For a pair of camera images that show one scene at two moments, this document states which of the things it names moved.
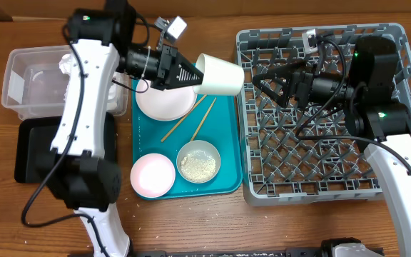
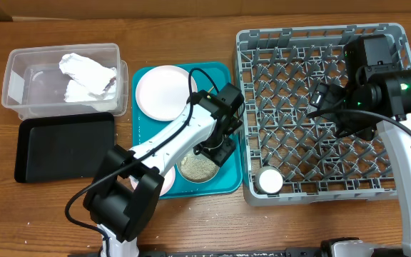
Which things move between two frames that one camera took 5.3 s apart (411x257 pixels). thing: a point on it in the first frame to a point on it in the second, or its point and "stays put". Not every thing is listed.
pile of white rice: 198,165 stays put
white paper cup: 221,78 to 269,180
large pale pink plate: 164,105 stays put
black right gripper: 297,83 to 324,96
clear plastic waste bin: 33,86 stays put
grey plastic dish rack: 306,153 stays put
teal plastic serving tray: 216,119 stays put
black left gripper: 168,63 to 221,153
